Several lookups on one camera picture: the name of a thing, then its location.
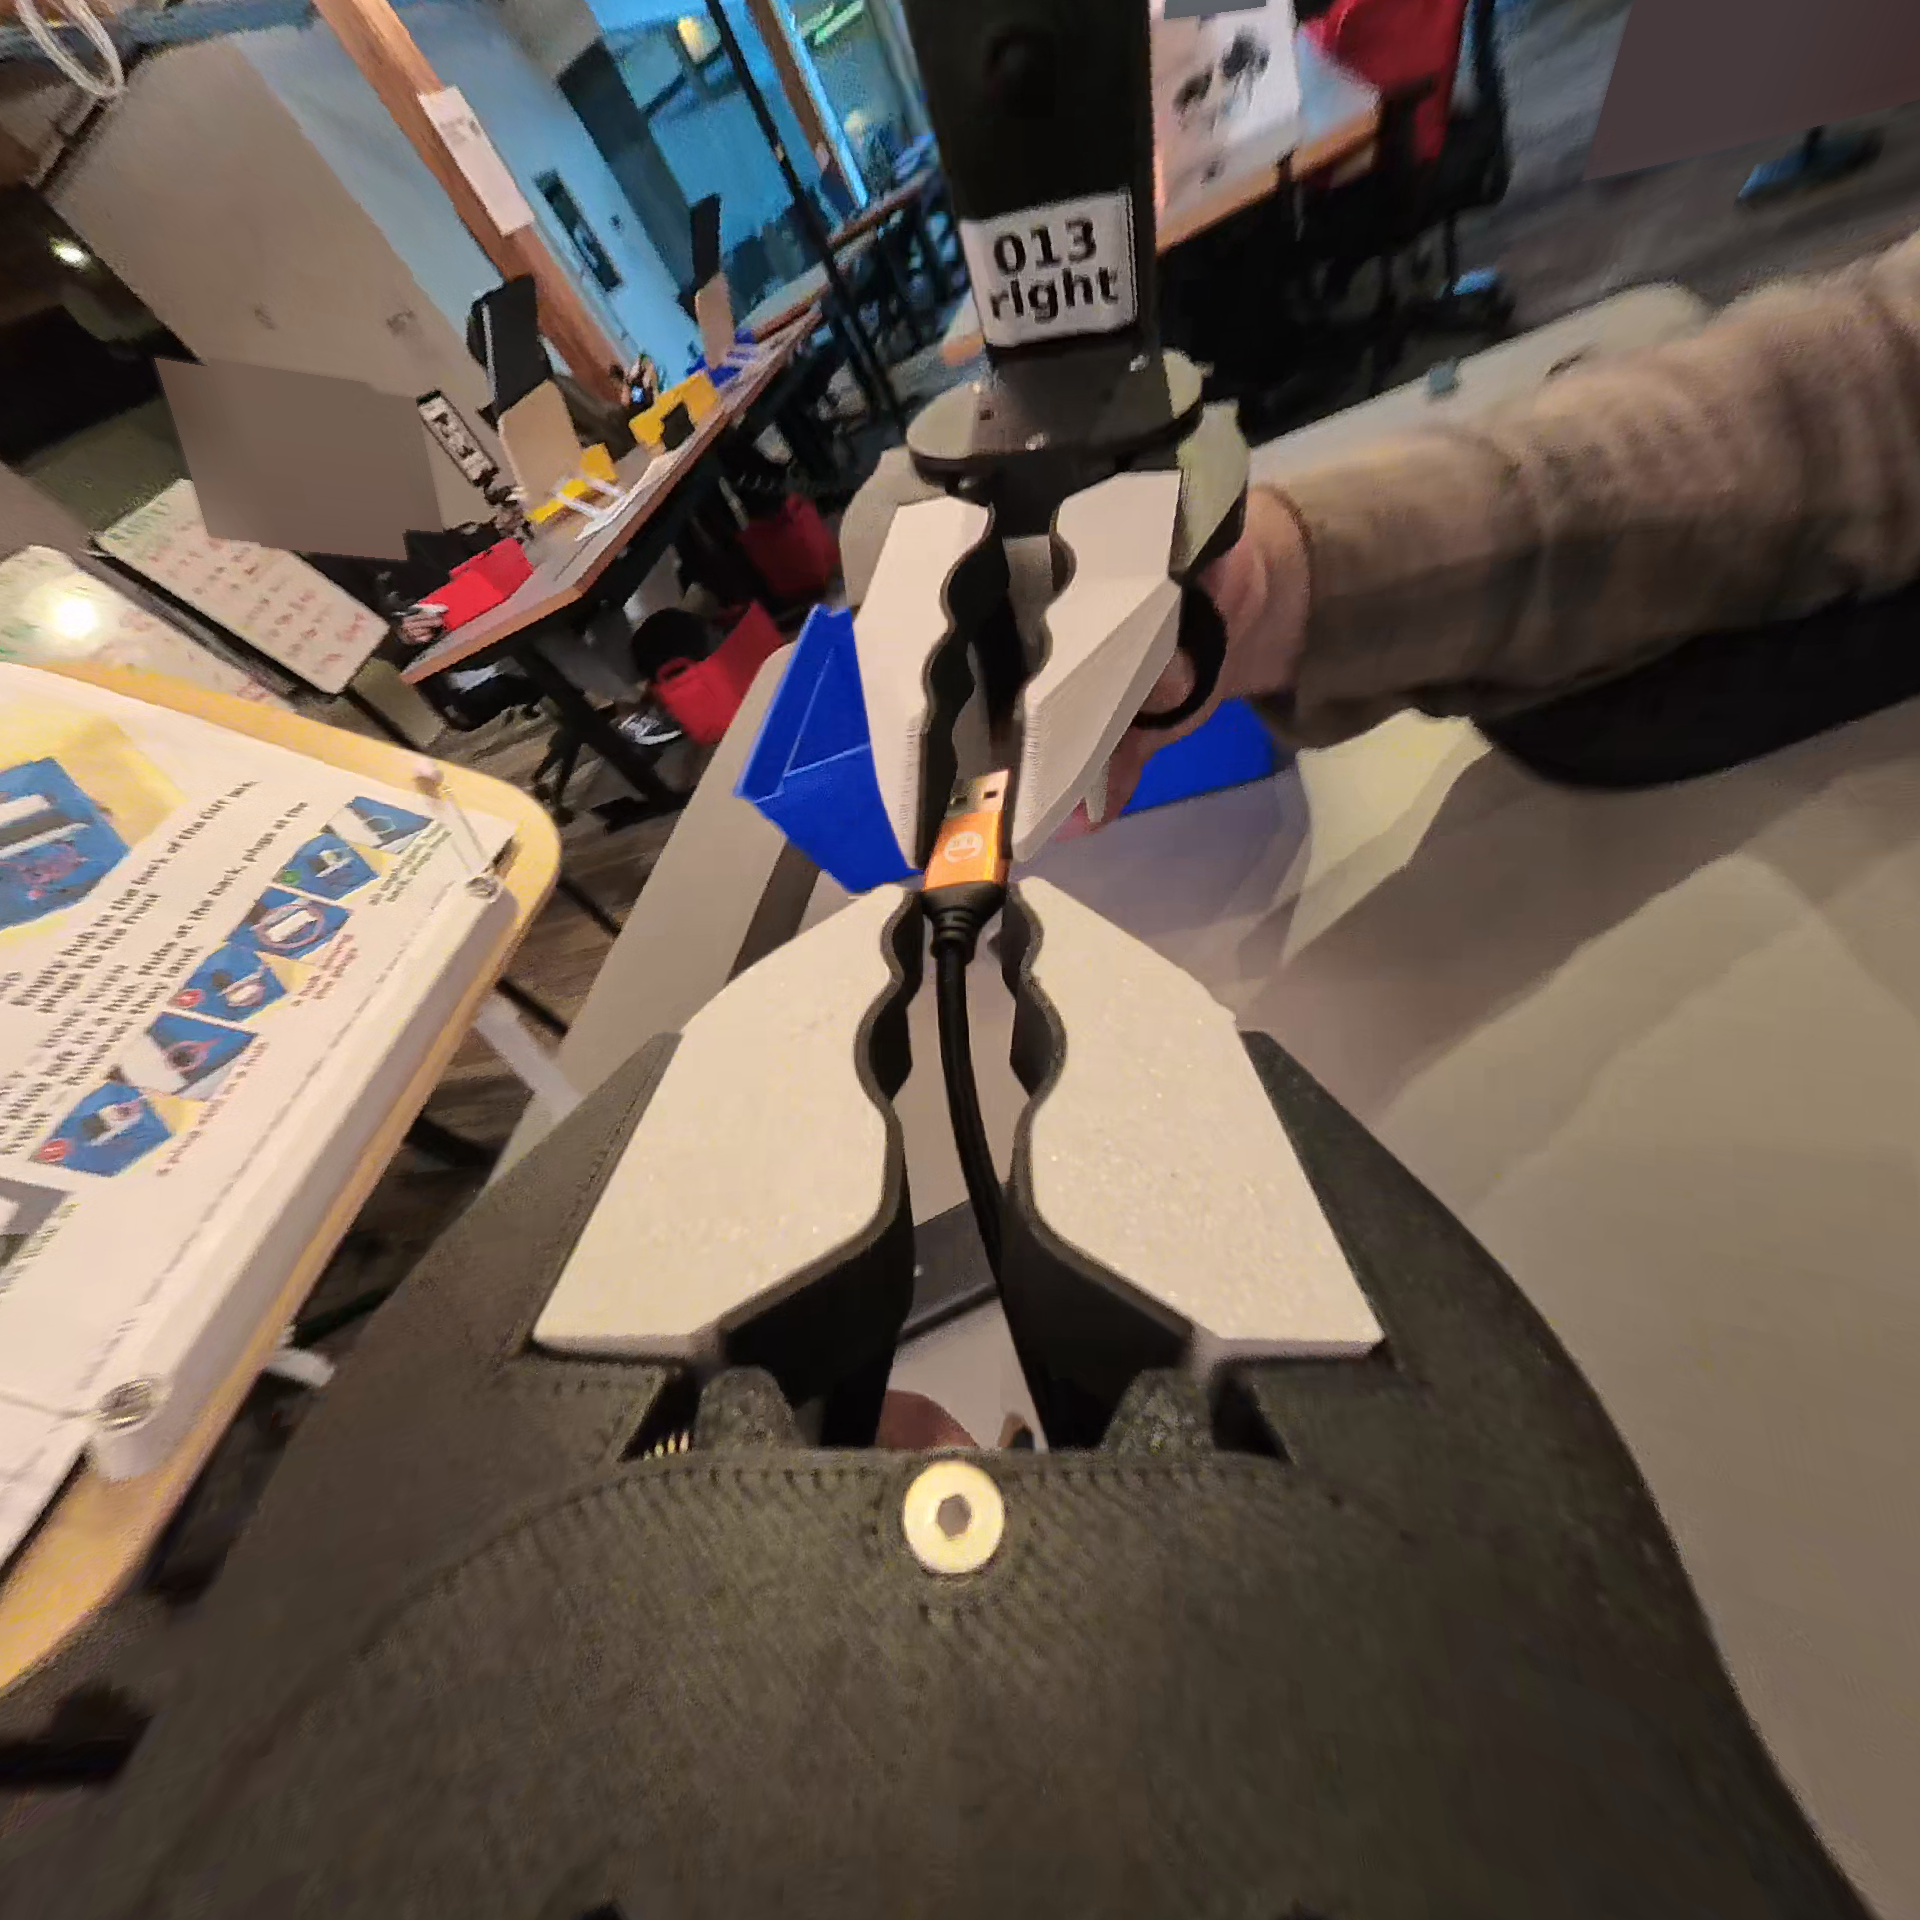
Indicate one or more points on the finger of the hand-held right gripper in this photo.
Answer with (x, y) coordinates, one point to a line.
(1110, 630)
(900, 630)

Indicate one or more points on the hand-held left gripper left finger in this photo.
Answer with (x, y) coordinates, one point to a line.
(737, 1153)

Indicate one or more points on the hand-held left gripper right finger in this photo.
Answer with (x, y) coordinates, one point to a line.
(1200, 1187)

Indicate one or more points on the person's right forearm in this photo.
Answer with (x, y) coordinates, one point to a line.
(1622, 511)

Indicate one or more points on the person's right hand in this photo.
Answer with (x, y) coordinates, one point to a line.
(1274, 598)

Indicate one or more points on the red fabric bin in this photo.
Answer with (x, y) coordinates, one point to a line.
(791, 552)
(713, 683)

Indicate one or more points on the blue plastic bin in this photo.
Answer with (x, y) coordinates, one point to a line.
(816, 781)

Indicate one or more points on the yellow parts bin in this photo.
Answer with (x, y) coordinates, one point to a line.
(673, 417)

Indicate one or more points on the tan board on stand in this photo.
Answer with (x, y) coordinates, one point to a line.
(541, 437)

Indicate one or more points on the red parts bin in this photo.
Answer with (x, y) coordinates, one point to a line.
(480, 578)

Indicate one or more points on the red office chair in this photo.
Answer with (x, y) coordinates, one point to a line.
(1410, 88)

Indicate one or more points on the printed instruction sheet pad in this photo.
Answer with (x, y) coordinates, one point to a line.
(226, 1049)

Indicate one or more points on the white book stand wooden board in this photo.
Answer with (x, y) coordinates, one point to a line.
(42, 1605)

